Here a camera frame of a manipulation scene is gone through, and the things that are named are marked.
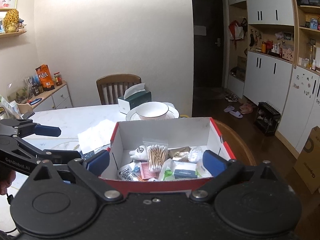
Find white ceramic bowl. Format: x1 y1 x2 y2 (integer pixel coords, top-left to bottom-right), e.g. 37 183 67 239
136 101 169 120

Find silver blue snack sachet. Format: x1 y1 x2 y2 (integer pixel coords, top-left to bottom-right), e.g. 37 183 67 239
117 161 142 181

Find brown cardboard box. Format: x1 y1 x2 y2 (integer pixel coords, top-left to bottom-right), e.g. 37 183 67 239
294 126 320 194

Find white plush toy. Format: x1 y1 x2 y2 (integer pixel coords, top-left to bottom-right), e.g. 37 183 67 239
129 145 149 161

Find person left hand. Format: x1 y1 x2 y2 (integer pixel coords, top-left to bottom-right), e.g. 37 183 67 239
0 168 16 196

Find white plastic bag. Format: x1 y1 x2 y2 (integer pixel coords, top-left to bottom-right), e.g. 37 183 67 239
188 146 204 163

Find wooden wall shelf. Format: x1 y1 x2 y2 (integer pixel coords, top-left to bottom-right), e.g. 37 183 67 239
0 31 26 38

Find orange snack bag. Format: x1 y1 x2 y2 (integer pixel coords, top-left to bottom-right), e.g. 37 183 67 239
35 64 55 91

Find red white cardboard box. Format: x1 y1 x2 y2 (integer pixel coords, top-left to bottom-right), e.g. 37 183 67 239
100 118 235 194

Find white sideboard cabinet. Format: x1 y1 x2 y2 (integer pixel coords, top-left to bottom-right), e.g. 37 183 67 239
18 80 73 114

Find red lidded jar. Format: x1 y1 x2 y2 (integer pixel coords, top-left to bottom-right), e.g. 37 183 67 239
54 72 62 86

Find brown wooden chair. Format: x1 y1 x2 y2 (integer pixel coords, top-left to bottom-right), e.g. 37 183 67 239
96 74 141 105

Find black shoe rack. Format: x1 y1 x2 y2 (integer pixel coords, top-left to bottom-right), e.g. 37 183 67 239
254 102 281 136

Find dark entrance door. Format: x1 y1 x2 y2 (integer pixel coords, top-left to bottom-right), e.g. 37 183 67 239
192 0 224 89

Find golden flower ornament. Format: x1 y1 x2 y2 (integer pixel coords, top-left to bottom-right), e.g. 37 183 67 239
3 9 20 33

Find silver foil coffee bag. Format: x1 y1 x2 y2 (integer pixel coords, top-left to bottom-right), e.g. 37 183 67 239
168 146 190 162

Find purple slippers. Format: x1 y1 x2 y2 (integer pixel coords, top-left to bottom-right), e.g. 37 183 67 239
223 106 243 119

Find wet wipes plastic pack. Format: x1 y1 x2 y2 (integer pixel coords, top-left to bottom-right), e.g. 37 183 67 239
158 159 212 181

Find white lower cabinets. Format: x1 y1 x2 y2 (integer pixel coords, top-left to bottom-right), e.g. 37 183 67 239
227 0 320 153

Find white paper sheet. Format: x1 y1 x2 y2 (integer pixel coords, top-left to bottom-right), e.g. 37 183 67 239
78 119 117 154

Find cotton swabs clear bag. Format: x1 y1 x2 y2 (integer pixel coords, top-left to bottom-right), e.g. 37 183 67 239
143 138 168 173

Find green white tissue box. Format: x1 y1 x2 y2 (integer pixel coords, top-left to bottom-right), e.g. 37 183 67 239
118 83 152 114

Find wooden wall shelving unit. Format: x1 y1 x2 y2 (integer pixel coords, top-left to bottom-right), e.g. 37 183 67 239
292 0 319 72

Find pink ribbed soap tray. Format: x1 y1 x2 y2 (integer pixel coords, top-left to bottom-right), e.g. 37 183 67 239
140 162 158 180

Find white stacked plates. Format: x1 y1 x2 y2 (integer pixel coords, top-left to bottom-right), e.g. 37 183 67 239
126 101 180 121

